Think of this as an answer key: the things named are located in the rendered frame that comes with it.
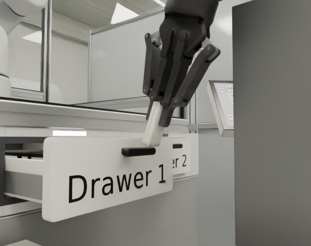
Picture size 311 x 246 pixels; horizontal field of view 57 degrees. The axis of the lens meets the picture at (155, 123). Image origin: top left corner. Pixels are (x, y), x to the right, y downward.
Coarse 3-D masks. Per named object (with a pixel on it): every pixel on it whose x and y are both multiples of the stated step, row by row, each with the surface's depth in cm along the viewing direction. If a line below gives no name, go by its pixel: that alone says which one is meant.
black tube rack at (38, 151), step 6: (6, 150) 63; (12, 150) 62; (18, 150) 62; (24, 150) 63; (30, 150) 62; (36, 150) 63; (42, 150) 62; (18, 156) 54; (24, 156) 51; (30, 156) 50; (36, 156) 49
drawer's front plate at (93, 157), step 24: (48, 144) 37; (72, 144) 39; (96, 144) 43; (120, 144) 47; (168, 144) 59; (48, 168) 37; (72, 168) 39; (96, 168) 43; (120, 168) 47; (144, 168) 52; (168, 168) 58; (48, 192) 36; (72, 192) 39; (96, 192) 43; (120, 192) 47; (144, 192) 52; (48, 216) 36; (72, 216) 39
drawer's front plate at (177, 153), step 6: (174, 138) 85; (180, 138) 88; (186, 138) 91; (186, 144) 91; (174, 150) 85; (180, 150) 88; (186, 150) 91; (174, 156) 85; (180, 156) 88; (186, 156) 91; (174, 162) 85; (180, 162) 88; (186, 162) 91; (174, 168) 85; (180, 168) 88; (186, 168) 90; (174, 174) 85
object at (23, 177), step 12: (12, 156) 68; (12, 168) 46; (24, 168) 44; (36, 168) 42; (12, 180) 45; (24, 180) 43; (36, 180) 41; (12, 192) 45; (24, 192) 43; (36, 192) 41
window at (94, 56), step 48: (0, 0) 49; (48, 0) 56; (96, 0) 67; (144, 0) 81; (0, 48) 48; (48, 48) 56; (96, 48) 66; (144, 48) 81; (0, 96) 48; (48, 96) 56; (96, 96) 66; (144, 96) 80
